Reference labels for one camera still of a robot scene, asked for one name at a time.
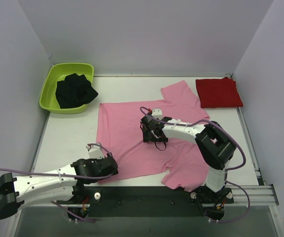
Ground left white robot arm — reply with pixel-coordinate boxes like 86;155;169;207
0;155;118;220

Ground red t shirt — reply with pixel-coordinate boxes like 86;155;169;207
196;77;244;109

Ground black t shirt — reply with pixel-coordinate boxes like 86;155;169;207
55;73;99;109

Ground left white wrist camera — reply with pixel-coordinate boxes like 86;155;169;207
86;143;108;159

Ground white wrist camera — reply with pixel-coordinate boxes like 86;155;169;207
151;108;163;119
86;143;108;159

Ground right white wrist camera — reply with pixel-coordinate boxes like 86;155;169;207
151;108;163;119

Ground green plastic basin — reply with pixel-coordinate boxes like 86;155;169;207
39;62;94;114

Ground pink t shirt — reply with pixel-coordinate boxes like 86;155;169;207
97;81;210;192

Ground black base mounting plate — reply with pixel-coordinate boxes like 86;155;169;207
65;185;234;218

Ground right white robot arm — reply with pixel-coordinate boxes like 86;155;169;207
140;115;237;193

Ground aluminium extrusion rail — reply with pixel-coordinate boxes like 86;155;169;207
228;157;279;206

